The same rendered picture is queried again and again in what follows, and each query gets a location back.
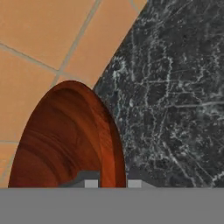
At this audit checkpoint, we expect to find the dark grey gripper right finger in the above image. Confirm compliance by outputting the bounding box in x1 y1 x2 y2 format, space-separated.
126 171 157 189

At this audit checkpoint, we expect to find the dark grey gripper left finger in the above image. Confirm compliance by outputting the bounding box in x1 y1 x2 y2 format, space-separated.
59 171 101 189

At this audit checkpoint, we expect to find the brown wooden bowl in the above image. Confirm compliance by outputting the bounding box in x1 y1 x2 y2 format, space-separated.
7 80 127 189

